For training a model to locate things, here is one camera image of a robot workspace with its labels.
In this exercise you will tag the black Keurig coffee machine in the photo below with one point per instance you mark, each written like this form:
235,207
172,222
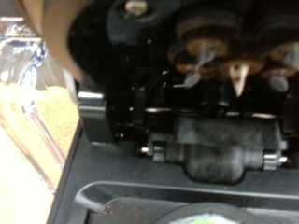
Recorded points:
187,140

